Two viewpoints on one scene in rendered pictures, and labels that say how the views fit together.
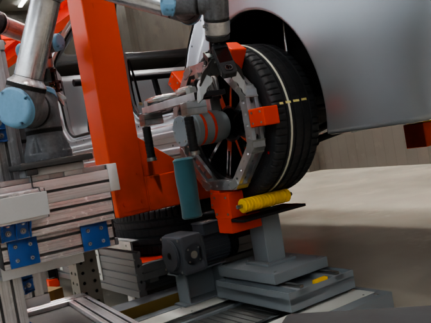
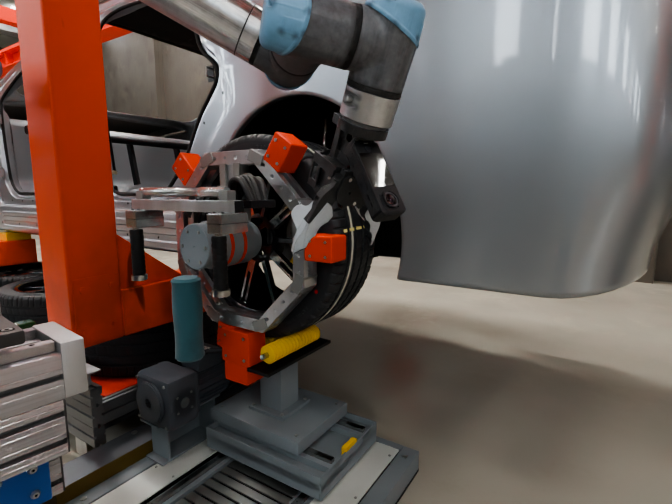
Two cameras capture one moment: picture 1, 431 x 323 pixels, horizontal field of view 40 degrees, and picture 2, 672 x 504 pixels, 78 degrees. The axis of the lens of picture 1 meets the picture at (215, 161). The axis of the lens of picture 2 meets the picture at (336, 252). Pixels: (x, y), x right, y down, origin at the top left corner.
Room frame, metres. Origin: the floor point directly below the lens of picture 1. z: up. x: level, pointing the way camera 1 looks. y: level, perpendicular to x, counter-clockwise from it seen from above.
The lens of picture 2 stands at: (1.23, 0.20, 1.00)
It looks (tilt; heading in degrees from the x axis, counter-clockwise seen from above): 8 degrees down; 337
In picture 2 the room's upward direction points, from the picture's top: straight up
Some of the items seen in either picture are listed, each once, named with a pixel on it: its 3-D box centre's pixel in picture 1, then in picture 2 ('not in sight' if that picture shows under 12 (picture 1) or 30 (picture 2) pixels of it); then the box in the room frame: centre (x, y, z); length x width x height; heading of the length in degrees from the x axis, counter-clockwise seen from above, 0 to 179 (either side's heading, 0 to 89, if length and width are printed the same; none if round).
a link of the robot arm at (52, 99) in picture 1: (39, 108); not in sight; (1.92, 0.53, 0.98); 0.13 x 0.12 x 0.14; 173
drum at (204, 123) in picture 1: (201, 128); (222, 243); (2.48, 0.03, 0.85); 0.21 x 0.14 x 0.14; 124
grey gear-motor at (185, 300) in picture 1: (210, 258); (201, 395); (2.74, 0.10, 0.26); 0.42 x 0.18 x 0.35; 124
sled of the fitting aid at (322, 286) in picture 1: (282, 283); (292, 433); (2.57, -0.20, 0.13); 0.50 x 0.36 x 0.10; 34
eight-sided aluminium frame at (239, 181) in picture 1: (215, 125); (240, 240); (2.52, -0.03, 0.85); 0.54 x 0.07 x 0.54; 34
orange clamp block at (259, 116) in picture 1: (263, 116); (325, 247); (2.26, -0.21, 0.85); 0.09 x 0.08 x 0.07; 34
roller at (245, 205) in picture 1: (265, 200); (292, 342); (2.48, -0.18, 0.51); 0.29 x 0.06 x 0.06; 124
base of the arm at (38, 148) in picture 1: (46, 144); not in sight; (1.93, 0.53, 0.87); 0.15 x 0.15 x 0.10
